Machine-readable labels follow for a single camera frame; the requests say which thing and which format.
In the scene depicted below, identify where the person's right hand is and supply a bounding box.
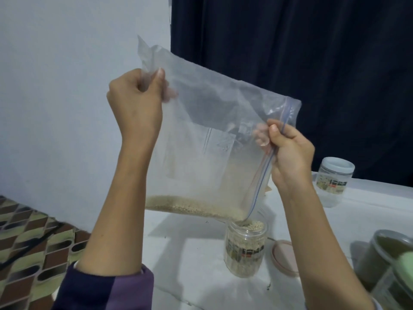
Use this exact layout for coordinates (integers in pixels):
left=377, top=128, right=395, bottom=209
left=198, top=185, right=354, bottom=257
left=256, top=119, right=316, bottom=196

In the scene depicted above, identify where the transparent jar blue lid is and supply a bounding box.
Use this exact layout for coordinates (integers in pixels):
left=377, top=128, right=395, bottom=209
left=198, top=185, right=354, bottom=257
left=314, top=157, right=356, bottom=208

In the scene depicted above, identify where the person's left forearm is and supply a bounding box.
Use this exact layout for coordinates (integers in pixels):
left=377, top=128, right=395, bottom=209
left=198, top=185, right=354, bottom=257
left=55, top=142, right=159, bottom=310

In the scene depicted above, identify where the pink round lid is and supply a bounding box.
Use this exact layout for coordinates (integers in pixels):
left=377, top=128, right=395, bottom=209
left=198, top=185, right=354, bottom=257
left=271, top=239, right=299, bottom=277

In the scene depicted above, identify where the green round lid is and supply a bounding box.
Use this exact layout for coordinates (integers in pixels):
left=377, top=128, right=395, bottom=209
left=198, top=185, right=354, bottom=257
left=394, top=251, right=413, bottom=295

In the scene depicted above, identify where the person's left hand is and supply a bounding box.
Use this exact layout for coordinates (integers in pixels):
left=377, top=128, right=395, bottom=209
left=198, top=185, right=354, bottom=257
left=107, top=68, right=176, bottom=151

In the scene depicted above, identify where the pile of green beans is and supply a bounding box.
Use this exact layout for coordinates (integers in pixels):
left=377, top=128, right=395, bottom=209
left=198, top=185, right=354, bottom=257
left=377, top=237, right=413, bottom=259

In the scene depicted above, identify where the dark navy curtain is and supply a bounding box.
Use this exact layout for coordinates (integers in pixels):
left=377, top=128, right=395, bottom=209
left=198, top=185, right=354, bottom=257
left=171, top=0, right=413, bottom=187

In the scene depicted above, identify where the transparent jar green lid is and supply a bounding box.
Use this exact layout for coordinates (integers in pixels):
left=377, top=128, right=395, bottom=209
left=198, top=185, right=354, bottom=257
left=371, top=251, right=413, bottom=310

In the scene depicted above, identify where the transparent jar pink lid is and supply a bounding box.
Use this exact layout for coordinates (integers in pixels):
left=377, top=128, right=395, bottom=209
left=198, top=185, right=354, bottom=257
left=224, top=218, right=268, bottom=278

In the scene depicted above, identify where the clear bag with cream grains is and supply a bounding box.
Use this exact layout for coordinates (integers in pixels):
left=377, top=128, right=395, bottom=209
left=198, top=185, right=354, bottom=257
left=137, top=37, right=302, bottom=223

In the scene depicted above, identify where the person's right forearm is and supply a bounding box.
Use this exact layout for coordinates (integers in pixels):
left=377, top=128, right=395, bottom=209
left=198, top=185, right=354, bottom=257
left=277, top=184, right=378, bottom=310

